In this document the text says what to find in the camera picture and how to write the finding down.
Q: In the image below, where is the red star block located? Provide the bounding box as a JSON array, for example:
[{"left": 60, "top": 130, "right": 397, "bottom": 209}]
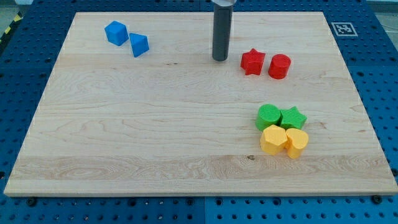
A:
[{"left": 241, "top": 49, "right": 266, "bottom": 75}]

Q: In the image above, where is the blue triangle block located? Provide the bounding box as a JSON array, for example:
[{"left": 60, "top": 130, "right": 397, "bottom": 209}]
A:
[{"left": 129, "top": 33, "right": 149, "bottom": 57}]

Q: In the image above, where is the green star block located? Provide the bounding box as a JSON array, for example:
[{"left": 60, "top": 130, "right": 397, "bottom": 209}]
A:
[{"left": 280, "top": 106, "right": 307, "bottom": 129}]

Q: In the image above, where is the wooden board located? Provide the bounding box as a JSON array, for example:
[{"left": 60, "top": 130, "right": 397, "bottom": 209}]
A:
[{"left": 4, "top": 12, "right": 397, "bottom": 197}]

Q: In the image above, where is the green cylinder block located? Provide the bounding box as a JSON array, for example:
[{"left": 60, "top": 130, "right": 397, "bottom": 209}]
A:
[{"left": 255, "top": 104, "right": 281, "bottom": 131}]

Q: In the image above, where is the yellow hexagon block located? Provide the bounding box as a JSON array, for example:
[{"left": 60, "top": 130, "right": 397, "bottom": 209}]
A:
[{"left": 260, "top": 125, "right": 287, "bottom": 156}]

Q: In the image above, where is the red cylinder block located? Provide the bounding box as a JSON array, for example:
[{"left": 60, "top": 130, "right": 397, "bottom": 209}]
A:
[{"left": 268, "top": 54, "right": 291, "bottom": 80}]

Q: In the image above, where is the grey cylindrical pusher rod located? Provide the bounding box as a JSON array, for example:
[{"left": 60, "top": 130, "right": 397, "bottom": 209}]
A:
[{"left": 212, "top": 4, "right": 233, "bottom": 62}]

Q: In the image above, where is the yellow heart block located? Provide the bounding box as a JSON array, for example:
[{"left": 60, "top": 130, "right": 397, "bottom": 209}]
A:
[{"left": 285, "top": 128, "right": 309, "bottom": 159}]

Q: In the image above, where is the blue cube block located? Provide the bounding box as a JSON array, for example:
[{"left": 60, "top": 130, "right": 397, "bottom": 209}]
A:
[{"left": 104, "top": 21, "right": 129, "bottom": 46}]

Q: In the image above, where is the white fiducial marker tag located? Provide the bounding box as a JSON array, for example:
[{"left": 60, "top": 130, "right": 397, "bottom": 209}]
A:
[{"left": 331, "top": 22, "right": 358, "bottom": 37}]

